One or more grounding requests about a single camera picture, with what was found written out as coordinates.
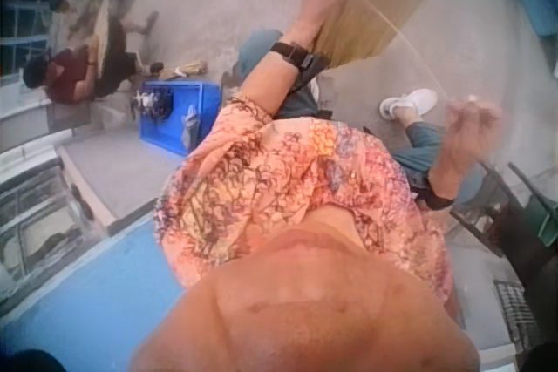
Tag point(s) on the tan woven mat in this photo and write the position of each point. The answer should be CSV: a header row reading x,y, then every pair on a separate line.
x,y
370,19

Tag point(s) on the black metal chair frame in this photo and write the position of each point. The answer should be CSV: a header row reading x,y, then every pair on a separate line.
x,y
497,211

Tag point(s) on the blue stool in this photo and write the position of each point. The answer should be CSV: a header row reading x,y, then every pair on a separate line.
x,y
473,187

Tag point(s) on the blue plastic crate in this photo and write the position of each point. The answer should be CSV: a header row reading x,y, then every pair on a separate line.
x,y
174,121

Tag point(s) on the green plastic bin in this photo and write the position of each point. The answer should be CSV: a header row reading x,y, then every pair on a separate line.
x,y
545,219

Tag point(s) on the thin tan straw strand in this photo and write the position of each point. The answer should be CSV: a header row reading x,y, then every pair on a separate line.
x,y
414,52

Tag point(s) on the person's left hand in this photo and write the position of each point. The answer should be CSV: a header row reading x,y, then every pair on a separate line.
x,y
311,15

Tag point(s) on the tan straw bundle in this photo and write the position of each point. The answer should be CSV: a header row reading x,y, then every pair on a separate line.
x,y
189,69

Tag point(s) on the glass display case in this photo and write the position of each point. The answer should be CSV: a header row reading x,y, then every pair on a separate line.
x,y
41,219

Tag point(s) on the person's right hand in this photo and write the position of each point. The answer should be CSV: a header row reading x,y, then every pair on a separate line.
x,y
462,150

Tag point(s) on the black wrist band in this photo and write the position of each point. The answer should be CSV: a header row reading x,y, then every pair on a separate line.
x,y
296,56
438,202

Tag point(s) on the person's legs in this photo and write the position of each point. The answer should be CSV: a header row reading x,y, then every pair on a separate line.
x,y
420,139

